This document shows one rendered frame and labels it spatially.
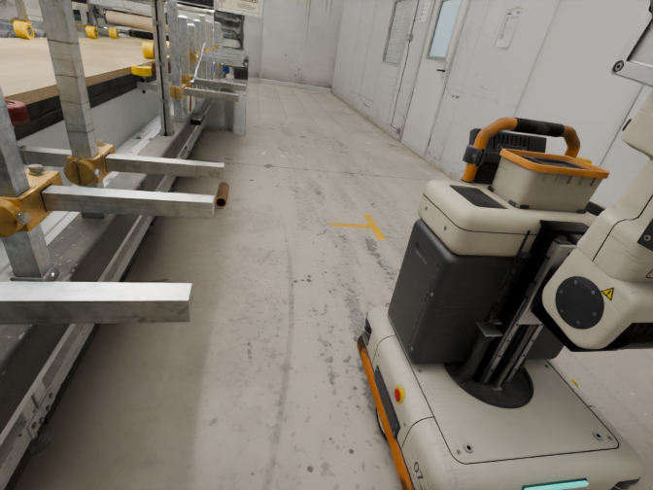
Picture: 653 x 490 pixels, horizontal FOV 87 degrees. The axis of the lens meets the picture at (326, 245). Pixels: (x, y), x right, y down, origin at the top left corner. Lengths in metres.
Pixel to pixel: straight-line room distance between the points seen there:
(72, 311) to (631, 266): 0.82
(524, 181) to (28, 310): 0.95
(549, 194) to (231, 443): 1.14
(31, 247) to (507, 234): 0.94
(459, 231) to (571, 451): 0.65
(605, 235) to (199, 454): 1.16
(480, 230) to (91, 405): 1.27
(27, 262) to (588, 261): 0.97
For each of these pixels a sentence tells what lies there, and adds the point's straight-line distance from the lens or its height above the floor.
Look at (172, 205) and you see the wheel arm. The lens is 0.61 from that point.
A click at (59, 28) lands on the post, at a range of 0.82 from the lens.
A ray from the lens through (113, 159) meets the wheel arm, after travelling 0.88.
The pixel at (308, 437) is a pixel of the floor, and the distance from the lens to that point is 1.28.
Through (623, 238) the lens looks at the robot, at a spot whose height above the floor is 0.88.
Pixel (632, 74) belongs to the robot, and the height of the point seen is 1.12.
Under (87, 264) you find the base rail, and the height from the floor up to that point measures 0.68.
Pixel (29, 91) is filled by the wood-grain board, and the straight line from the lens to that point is 1.14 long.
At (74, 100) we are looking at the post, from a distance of 0.83.
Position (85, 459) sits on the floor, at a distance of 1.32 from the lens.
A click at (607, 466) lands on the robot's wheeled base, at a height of 0.27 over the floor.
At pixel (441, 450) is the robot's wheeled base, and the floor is 0.28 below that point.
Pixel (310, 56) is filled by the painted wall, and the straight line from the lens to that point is 11.00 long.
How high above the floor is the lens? 1.09
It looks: 29 degrees down
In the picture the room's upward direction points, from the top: 10 degrees clockwise
